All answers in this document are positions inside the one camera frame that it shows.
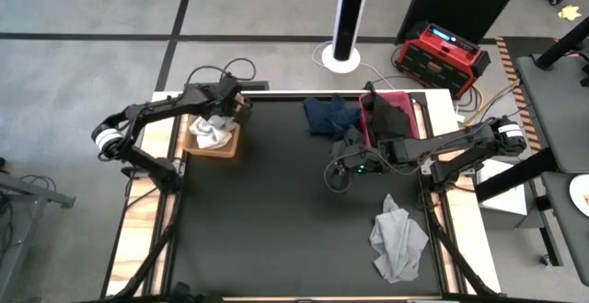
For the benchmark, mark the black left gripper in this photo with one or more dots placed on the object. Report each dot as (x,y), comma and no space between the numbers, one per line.
(228,92)

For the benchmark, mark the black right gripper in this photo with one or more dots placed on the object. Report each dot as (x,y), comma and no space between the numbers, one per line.
(363,161)

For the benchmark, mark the smooth grey towel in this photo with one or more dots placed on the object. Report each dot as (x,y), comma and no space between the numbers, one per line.
(226,122)

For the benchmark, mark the navy blue towel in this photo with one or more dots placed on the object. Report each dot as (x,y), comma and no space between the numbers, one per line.
(329,116)

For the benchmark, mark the black towel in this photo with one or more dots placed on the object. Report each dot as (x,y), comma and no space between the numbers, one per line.
(389,121)

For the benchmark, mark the white towel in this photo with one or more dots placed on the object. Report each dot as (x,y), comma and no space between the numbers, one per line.
(207,137)

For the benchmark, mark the light grey waffle-weave towel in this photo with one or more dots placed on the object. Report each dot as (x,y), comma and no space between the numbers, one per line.
(398,243)

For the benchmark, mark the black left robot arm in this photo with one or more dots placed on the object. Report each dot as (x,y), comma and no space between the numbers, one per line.
(156,107)

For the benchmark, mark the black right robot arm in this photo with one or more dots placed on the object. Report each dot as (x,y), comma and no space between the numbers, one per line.
(442,144)

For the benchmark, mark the pink plastic basket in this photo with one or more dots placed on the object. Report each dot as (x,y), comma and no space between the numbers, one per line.
(405,102)

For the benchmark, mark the black flat bar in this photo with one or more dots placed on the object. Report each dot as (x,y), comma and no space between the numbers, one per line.
(260,85)

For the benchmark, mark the wooden bin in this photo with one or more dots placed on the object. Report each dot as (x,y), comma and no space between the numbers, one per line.
(211,152)

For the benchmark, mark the red portable power station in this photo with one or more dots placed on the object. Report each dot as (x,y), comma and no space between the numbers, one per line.
(437,63)

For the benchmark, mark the black and white tower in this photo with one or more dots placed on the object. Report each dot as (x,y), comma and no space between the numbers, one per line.
(349,17)

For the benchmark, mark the white box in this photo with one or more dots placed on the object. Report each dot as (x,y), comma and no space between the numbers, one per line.
(501,199)

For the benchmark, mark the black diagonal beam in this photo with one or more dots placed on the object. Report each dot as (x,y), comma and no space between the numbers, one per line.
(515,176)

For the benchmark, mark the orange black striped floor strip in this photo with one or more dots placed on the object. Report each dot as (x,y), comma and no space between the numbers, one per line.
(506,59)

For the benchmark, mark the black partition panel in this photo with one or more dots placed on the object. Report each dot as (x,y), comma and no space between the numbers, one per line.
(460,3)

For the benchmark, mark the grey side table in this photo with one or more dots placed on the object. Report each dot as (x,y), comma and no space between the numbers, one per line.
(561,109)
(575,248)

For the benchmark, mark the black diagonal pole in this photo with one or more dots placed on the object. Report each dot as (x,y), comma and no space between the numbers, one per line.
(561,45)

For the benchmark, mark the white plate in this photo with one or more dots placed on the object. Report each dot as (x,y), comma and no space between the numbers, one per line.
(580,194)

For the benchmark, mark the yellow paper scrap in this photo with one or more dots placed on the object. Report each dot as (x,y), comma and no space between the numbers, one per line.
(569,13)

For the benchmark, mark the black frame strut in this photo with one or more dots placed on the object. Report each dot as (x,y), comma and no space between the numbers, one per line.
(147,257)
(460,257)

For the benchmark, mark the grey metal desk frame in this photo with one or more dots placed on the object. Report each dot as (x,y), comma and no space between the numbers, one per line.
(27,192)

